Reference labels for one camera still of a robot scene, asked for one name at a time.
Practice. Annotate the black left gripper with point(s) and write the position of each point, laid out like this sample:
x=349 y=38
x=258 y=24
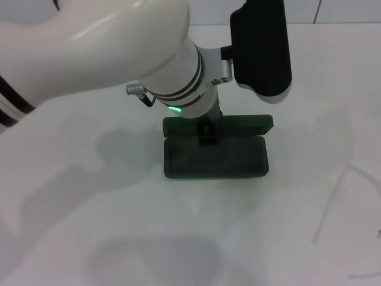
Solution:
x=221 y=119

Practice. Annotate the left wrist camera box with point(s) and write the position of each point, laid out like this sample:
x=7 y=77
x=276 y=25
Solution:
x=262 y=47

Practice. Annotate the green glasses case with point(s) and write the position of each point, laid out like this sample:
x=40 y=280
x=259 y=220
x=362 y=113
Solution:
x=214 y=161

